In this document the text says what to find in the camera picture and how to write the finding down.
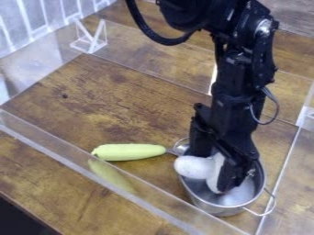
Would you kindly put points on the clear acrylic triangular bracket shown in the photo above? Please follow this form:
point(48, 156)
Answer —
point(90, 43)

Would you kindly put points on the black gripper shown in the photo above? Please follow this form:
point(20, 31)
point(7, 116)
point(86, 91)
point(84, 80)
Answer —
point(221, 129)

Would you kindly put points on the yellow-green handled utensil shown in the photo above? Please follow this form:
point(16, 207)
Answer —
point(134, 151)

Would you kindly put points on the silver metal pot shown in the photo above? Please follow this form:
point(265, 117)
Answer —
point(231, 203)

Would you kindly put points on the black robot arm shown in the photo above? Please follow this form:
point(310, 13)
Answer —
point(242, 29)

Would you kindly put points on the clear acrylic front barrier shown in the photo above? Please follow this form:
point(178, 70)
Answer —
point(84, 196)

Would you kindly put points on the white and brown plush mushroom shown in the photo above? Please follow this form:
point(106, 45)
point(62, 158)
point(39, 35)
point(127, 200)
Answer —
point(201, 168)

